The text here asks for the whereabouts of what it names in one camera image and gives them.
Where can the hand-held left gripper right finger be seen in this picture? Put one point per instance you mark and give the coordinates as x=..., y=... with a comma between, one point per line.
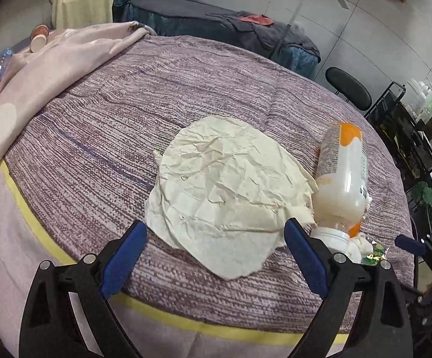
x=307, y=259

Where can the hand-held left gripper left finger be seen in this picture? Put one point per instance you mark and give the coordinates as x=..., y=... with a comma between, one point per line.
x=120, y=264

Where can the white tissue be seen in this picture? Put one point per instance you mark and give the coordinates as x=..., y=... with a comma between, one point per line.
x=361, y=246

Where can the white orange plastic bottle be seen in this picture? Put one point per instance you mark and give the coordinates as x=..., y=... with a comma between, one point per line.
x=344, y=179

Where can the white paper plate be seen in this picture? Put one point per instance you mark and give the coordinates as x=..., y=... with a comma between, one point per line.
x=223, y=186

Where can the pink bed with yellow stripe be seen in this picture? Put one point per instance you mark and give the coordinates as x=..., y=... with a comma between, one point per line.
x=7, y=231

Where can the black trolley cart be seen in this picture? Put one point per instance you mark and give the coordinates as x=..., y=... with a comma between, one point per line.
x=395, y=119

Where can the purple striped blanket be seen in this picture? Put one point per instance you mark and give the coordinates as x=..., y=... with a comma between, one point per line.
x=107, y=138

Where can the white plastic jug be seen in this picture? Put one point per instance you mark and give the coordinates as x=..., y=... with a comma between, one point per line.
x=419, y=93

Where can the black round stool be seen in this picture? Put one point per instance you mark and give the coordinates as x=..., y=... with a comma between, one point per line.
x=348, y=87

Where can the dark grey blanket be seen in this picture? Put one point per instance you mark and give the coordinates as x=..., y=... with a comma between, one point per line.
x=298, y=44

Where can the pink polka dot blanket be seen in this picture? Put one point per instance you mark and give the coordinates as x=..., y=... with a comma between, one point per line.
x=70, y=56

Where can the clear plastic water bottle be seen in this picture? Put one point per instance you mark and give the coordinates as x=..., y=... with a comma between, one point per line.
x=3, y=63

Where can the red cloth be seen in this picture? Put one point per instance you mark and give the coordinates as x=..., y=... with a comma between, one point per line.
x=257, y=19

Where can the brown rim paper cup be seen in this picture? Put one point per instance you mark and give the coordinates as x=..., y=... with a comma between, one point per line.
x=41, y=30

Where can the white floor lamp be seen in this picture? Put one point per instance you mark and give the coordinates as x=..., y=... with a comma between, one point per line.
x=344, y=2

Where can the massage bed with dark cover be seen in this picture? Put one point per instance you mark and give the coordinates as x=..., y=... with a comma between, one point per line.
x=178, y=15

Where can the pale yellow cloth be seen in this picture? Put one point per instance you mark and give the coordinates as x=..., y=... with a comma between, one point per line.
x=85, y=0

